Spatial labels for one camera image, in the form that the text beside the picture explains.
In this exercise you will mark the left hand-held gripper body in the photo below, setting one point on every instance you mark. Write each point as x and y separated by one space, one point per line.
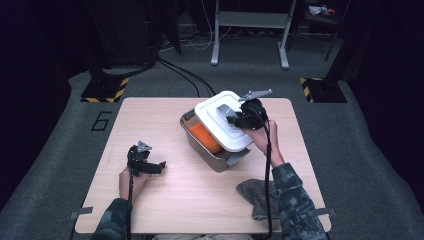
138 163

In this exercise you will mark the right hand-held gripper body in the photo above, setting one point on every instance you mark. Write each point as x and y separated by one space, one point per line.
253 116

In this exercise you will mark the white box lid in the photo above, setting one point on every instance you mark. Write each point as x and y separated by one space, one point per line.
213 120

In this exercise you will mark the orange plush toy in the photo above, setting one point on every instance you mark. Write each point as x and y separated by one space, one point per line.
205 138

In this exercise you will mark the clear grey storage box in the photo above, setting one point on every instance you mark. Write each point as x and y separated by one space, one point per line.
213 161

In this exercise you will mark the grey fuzzy cloth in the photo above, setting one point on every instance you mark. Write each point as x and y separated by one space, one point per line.
251 196

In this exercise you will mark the person's left hand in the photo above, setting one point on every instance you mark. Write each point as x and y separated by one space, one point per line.
140 185

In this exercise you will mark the person's right hand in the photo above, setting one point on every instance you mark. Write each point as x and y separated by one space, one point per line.
260 136

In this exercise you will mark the grey tape strip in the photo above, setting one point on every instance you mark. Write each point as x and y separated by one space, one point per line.
81 212
328 212

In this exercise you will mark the black striped stand base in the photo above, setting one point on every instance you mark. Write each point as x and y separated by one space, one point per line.
325 90
103 90

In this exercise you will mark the colourful clutter on shelf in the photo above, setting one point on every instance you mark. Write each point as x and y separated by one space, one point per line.
320 10

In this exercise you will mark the dark cabinet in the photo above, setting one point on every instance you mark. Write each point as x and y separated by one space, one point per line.
126 33

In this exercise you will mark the white metal desk frame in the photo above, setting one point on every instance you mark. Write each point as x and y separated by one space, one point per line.
253 20

